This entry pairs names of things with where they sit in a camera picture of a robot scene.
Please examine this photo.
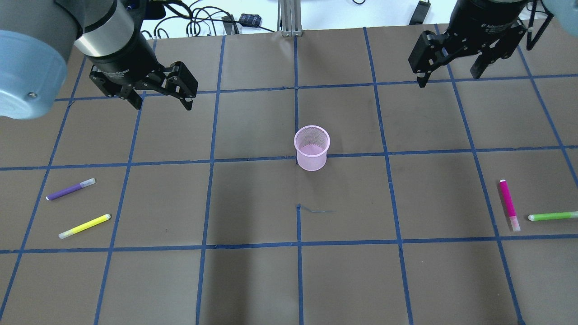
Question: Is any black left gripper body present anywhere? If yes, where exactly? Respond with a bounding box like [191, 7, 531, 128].
[88, 42, 165, 98]

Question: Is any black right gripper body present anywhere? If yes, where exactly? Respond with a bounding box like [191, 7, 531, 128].
[445, 0, 527, 57]

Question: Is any pink pen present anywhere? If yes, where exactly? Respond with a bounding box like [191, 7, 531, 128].
[498, 179, 521, 231]

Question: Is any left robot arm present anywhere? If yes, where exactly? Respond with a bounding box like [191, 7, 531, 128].
[0, 0, 198, 120]

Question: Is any pink mesh cup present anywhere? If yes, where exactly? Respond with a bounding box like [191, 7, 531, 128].
[294, 125, 331, 172]

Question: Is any blue checkered device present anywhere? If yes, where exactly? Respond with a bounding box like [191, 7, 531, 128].
[238, 13, 262, 28]

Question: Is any purple pen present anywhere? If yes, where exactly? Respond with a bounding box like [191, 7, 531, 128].
[45, 178, 96, 201]

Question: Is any yellow pen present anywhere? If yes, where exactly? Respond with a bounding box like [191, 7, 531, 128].
[58, 214, 111, 239]

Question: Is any green pen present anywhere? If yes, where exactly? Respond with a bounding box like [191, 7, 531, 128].
[527, 211, 578, 222]

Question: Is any black cable bundle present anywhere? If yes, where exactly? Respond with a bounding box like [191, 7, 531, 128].
[140, 0, 240, 40]

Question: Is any aluminium frame post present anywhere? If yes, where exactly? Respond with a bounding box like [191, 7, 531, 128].
[277, 0, 303, 37]

